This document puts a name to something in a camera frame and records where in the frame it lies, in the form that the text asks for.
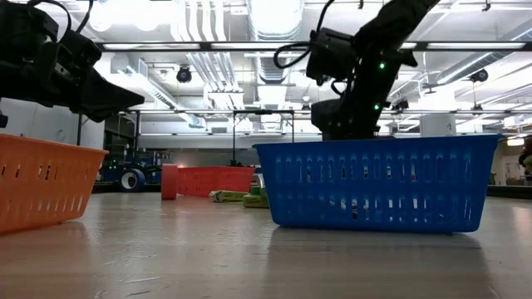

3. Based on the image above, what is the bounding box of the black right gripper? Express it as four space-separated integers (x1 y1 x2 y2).
310 49 419 141

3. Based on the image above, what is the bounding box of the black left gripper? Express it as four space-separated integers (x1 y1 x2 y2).
0 39 145 124

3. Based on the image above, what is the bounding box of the blue tape roll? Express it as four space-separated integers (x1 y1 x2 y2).
120 168 146 193

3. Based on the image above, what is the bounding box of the blue plastic basket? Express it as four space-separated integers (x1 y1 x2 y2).
253 135 504 234

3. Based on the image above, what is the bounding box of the orange plastic basket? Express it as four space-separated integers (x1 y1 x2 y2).
0 133 110 236

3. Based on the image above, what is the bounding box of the red plastic basket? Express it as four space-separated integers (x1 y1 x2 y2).
176 165 256 199

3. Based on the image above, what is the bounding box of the person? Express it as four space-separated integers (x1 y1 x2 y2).
518 136 532 175

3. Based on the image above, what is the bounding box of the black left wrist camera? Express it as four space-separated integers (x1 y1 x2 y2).
57 29 103 72

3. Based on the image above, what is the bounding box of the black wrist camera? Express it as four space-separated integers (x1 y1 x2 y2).
57 29 103 72
306 27 359 87

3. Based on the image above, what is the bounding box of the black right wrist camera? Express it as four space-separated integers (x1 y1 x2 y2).
306 27 359 87

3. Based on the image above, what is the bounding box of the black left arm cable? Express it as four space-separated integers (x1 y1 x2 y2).
25 0 95 35

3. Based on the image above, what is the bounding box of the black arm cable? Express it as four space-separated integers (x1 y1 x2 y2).
273 0 336 70
25 0 95 35

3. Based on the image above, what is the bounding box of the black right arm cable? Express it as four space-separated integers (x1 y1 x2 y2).
273 0 336 70

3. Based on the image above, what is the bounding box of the silver ventilation duct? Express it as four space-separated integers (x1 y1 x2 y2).
247 0 304 84

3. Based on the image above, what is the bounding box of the black background rig frame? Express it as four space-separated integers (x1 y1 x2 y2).
124 108 296 167

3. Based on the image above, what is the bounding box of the black table frame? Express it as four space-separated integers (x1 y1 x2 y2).
91 181 532 199

